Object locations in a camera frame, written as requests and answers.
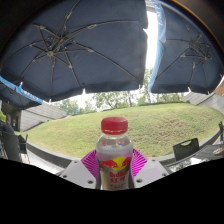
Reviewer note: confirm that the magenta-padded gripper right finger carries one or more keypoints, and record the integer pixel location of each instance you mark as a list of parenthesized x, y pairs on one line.
[(150, 171)]

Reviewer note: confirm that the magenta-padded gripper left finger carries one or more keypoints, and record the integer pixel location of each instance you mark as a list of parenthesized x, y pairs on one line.
[(78, 173)]

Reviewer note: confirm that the clear red-capped drink bottle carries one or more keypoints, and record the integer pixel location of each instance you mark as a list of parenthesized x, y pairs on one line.
[(114, 156)]

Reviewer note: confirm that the dark wicker chair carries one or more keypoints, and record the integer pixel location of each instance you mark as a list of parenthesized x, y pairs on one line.
[(24, 145), (11, 146)]

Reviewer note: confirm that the grey roofed building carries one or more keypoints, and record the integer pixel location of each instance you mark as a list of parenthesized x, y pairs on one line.
[(40, 116), (206, 100)]

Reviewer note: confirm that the person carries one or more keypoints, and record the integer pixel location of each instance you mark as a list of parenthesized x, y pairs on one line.
[(8, 126)]

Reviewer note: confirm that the navy umbrella with lettered trim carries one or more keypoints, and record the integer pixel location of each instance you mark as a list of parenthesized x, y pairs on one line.
[(16, 95)]

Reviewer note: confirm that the navy blue patio umbrella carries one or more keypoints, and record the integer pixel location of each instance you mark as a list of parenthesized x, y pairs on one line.
[(83, 53)]

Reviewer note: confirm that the navy umbrella with light-blue edge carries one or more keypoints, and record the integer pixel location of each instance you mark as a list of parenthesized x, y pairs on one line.
[(190, 56)]

